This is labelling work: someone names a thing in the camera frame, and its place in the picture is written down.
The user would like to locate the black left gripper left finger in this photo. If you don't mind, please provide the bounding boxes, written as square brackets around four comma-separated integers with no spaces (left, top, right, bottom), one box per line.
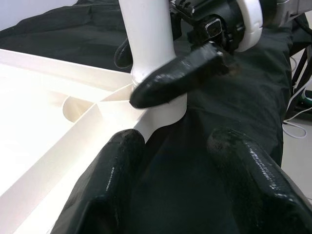
[50,128,146,234]

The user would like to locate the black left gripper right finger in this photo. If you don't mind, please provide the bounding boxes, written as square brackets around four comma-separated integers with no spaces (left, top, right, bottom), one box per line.
[206,127,312,234]

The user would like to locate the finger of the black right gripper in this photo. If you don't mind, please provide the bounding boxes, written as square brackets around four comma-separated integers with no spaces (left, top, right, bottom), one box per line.
[114,38,134,70]
[129,41,226,110]

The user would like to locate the white plastic table leg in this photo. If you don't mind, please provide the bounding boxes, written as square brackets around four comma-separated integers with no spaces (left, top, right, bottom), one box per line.
[118,0,176,85]

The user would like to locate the white plastic table top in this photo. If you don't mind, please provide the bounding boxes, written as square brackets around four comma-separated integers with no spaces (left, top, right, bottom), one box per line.
[0,48,188,234]

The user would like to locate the black tablecloth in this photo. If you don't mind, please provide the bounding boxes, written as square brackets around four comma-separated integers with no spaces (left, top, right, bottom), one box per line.
[0,0,293,234]

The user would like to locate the black metal strut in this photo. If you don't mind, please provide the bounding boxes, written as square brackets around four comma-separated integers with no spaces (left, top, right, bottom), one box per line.
[291,45,312,85]

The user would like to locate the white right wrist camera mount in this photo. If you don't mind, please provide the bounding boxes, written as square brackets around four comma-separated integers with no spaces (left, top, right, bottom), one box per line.
[235,0,264,53]

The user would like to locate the white floor cable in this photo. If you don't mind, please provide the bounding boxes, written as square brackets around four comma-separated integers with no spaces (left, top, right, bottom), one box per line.
[282,82,308,139]

